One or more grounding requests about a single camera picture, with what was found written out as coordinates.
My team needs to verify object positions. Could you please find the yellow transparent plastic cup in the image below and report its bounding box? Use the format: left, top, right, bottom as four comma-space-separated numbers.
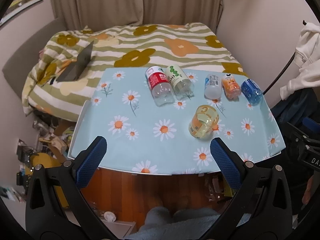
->
189, 105, 220, 139

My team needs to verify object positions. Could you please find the blue label bottle cup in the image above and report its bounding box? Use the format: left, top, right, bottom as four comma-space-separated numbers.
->
240, 79, 263, 105

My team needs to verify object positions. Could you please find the orange label bottle cup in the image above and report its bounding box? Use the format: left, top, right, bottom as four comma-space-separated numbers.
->
221, 74, 241, 100

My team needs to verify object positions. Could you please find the white label bottle cup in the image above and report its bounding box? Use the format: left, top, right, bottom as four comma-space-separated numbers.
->
204, 74, 222, 100

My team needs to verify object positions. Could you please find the green label bottle cup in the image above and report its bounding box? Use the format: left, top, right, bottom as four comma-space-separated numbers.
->
164, 64, 194, 100

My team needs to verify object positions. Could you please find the red label bottle cup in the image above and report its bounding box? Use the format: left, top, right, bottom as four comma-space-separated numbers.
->
145, 66, 174, 106

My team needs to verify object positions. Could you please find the dark clothing pile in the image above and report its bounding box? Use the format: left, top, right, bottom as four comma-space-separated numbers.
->
271, 88, 319, 125

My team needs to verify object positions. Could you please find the black clothes rack pole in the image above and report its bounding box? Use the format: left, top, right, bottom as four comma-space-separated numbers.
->
263, 53, 295, 95

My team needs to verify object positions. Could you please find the white hoodie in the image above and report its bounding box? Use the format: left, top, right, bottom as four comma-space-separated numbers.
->
280, 22, 320, 100

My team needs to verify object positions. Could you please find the daisy print blue tablecloth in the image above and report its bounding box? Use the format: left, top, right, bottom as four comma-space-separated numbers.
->
68, 68, 285, 175

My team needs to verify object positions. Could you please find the grey open laptop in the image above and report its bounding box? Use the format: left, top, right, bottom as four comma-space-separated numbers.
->
56, 41, 94, 82

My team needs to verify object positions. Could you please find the grey bed headboard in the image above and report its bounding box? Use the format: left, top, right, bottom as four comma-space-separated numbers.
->
2, 18, 67, 98

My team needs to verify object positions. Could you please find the striped floral bed quilt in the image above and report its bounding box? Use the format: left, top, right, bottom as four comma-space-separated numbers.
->
22, 23, 244, 121

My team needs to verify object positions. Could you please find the beige curtain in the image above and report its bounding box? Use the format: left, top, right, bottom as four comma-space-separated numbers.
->
50, 0, 223, 31

